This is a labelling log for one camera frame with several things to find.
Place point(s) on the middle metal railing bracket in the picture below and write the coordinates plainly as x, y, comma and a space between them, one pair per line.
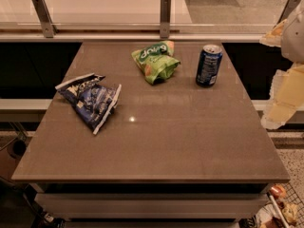
165, 16

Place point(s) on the wire basket with snacks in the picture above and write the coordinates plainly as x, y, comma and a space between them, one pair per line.
284, 209

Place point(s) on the right metal railing bracket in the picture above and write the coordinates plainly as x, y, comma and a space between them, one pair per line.
288, 8

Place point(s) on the green chip bag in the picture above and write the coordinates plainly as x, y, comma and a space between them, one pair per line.
156, 61

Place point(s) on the left metal railing bracket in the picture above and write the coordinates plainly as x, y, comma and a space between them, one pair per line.
48, 29

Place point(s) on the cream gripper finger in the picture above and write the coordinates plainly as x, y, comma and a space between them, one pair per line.
286, 97
273, 38

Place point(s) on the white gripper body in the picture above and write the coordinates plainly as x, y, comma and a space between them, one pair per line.
294, 37

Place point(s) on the blue pepsi can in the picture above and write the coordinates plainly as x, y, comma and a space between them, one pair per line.
209, 63

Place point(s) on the glass railing panel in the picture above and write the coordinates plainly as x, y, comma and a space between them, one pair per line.
216, 16

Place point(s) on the metal railing bracket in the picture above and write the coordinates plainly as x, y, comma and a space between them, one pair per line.
48, 29
288, 8
165, 16

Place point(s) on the blue chip bag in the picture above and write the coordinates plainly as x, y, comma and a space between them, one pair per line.
92, 101

